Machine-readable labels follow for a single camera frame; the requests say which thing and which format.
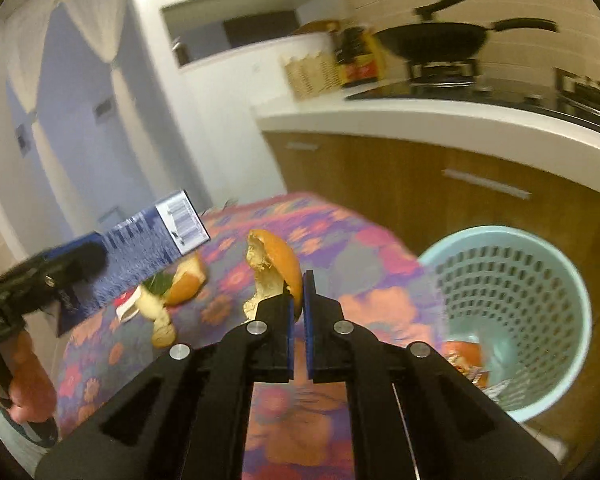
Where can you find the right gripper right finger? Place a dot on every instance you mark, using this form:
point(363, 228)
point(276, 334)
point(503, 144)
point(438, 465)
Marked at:
point(413, 415)

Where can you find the orange peel piece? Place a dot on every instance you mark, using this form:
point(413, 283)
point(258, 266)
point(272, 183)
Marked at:
point(275, 269)

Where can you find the orange peel on table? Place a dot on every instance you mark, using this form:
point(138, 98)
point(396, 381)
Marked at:
point(166, 290)

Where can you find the black wok with handle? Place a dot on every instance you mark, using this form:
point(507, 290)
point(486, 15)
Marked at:
point(432, 41)

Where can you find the floral cloth covered table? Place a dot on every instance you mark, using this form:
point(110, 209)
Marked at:
point(297, 430)

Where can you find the person left hand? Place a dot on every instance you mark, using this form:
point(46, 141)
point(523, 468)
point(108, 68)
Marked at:
point(31, 391)

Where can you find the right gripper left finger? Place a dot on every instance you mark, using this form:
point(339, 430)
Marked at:
point(185, 416)

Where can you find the woven utensil basket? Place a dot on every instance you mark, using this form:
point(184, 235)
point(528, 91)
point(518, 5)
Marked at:
point(311, 76)

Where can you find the light blue perforated basket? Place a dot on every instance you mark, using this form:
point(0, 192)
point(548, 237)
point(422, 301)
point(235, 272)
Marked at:
point(526, 306)

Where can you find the blue carton box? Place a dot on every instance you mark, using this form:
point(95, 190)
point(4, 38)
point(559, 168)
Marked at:
point(128, 254)

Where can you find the wooden kitchen cabinet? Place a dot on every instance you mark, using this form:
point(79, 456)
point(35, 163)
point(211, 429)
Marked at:
point(423, 192)

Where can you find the black glass gas stove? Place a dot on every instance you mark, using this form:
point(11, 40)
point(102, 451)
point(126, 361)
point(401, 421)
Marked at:
point(571, 98)

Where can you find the red label sauce bottle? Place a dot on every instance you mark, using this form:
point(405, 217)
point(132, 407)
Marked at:
point(358, 57)

